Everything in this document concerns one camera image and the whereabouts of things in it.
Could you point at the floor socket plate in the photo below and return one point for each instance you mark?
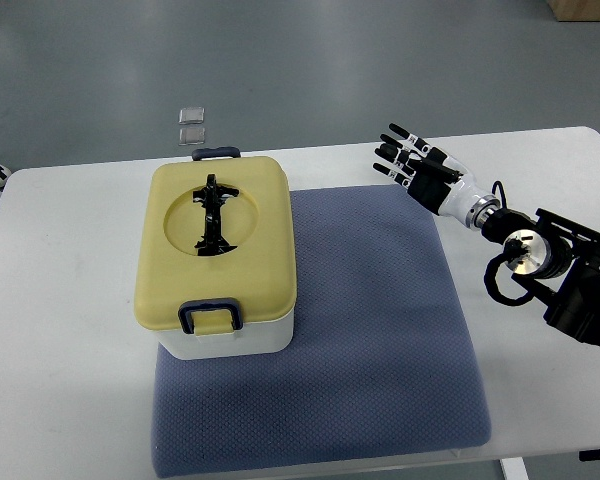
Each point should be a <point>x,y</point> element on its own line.
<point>192,135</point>
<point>191,115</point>

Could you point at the white storage box base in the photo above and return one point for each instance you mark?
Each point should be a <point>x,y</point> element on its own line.
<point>189,342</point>

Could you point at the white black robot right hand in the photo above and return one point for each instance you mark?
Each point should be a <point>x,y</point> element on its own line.
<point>436,180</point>

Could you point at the cardboard box corner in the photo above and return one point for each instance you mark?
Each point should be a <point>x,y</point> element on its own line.
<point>575,10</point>

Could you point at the upper floor socket plate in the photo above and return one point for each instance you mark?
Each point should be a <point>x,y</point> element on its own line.
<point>191,115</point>

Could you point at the yellow storage box lid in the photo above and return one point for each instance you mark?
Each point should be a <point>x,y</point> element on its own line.
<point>217,250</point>

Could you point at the lower floor socket plate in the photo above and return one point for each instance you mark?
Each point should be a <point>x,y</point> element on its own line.
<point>192,135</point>

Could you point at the white table leg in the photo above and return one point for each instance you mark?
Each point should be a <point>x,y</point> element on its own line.
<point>514,469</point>

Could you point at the blue grey fabric cushion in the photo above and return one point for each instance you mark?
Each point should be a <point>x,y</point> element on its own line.
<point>381,362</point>

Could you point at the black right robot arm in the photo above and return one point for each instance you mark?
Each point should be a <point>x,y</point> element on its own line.
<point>551,259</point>

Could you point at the black table bracket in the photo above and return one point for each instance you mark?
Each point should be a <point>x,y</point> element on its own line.
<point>589,455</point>

